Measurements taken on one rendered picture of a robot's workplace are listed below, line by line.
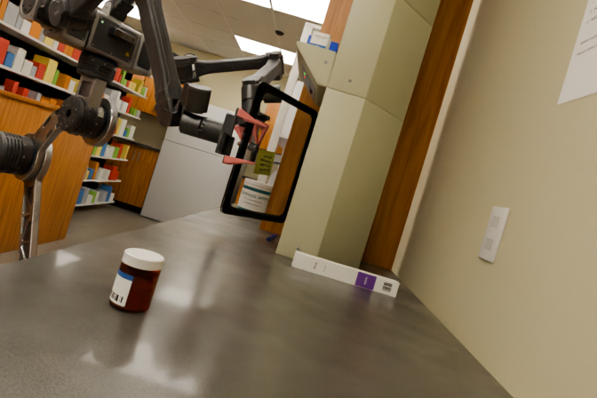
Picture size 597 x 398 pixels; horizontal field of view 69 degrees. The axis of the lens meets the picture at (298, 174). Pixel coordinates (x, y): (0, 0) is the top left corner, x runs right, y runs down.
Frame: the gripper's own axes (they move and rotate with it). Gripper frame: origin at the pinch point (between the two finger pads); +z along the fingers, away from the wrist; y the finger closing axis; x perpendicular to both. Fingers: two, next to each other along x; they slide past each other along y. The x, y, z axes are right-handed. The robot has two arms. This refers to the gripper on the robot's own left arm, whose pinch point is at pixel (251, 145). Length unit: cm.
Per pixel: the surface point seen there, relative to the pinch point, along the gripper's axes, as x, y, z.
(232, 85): -349, 346, -280
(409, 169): -48, -32, 5
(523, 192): 4, -72, 30
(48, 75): -58, 289, -157
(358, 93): -2.0, -37.2, -5.5
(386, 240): -47, -20, 29
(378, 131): -12.8, -37.1, 2.1
